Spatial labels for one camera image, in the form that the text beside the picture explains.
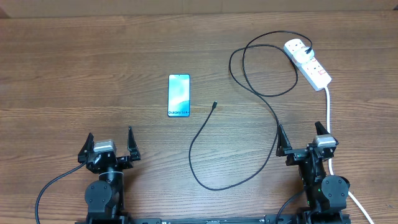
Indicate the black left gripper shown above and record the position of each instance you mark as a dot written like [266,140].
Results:
[125,163]

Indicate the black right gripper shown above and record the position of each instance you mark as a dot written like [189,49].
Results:
[296,155]

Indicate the blue Galaxy smartphone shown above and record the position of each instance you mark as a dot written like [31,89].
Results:
[178,95]

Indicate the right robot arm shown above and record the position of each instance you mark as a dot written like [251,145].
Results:
[326,194]

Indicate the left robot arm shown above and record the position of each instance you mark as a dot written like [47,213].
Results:
[105,197]

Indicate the white charger plug adapter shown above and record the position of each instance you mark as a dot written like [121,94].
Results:
[303,55]

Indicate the white power strip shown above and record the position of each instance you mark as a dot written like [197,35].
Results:
[313,71]

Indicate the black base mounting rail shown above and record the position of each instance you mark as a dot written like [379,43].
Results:
[267,219]

